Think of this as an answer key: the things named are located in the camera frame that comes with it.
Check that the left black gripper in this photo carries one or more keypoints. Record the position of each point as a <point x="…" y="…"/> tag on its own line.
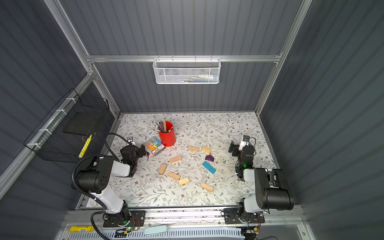
<point x="140" y="153"/>

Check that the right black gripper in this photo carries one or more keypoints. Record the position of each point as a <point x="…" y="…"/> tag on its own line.
<point x="235" y="148"/>

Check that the numbered wood block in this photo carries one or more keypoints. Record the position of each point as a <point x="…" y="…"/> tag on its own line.
<point x="207" y="187"/>

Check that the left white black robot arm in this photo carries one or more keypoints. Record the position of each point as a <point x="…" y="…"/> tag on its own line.
<point x="94" y="182"/>

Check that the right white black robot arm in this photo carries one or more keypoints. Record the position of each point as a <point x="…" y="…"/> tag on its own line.
<point x="271" y="188"/>

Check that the purple wood block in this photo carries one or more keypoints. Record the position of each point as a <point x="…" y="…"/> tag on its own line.
<point x="209" y="158"/>

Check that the grooved wood block far right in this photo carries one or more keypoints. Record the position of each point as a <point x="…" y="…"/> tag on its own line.
<point x="206" y="150"/>

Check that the grooved wood block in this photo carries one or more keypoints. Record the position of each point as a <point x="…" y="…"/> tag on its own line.
<point x="206" y="150"/>
<point x="184" y="181"/>

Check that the teal wood block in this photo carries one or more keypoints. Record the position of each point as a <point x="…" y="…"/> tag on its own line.
<point x="209" y="167"/>

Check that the grooved wood block near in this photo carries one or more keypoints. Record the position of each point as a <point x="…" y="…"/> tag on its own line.
<point x="184" y="181"/>

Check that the highlighter pen pack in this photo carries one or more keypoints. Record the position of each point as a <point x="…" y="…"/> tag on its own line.
<point x="154" y="146"/>

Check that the red pencil cup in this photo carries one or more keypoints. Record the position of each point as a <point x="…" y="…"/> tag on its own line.
<point x="168" y="139"/>

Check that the coloured pencils in cup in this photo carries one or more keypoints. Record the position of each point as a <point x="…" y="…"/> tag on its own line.
<point x="162" y="126"/>

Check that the yellow marker in black basket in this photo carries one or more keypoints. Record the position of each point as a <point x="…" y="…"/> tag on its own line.
<point x="85" y="147"/>

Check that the light blue oval pad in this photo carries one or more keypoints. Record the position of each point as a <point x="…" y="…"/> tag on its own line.
<point x="155" y="230"/>

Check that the pens in white basket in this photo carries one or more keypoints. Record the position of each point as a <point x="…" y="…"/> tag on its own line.
<point x="207" y="78"/>

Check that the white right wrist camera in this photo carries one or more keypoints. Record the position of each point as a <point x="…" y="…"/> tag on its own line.
<point x="244" y="142"/>

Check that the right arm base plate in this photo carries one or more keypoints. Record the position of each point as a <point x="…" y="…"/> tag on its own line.
<point x="235" y="216"/>

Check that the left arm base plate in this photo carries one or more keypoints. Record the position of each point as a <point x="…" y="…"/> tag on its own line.
<point x="130" y="219"/>

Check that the black wire wall basket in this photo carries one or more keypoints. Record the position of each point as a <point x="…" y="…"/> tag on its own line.
<point x="63" y="135"/>

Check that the white wire mesh basket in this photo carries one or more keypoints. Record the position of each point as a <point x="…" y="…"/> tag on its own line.
<point x="169" y="72"/>

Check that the yellow tube on front rail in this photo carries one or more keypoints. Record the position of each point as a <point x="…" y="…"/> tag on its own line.
<point x="81" y="229"/>

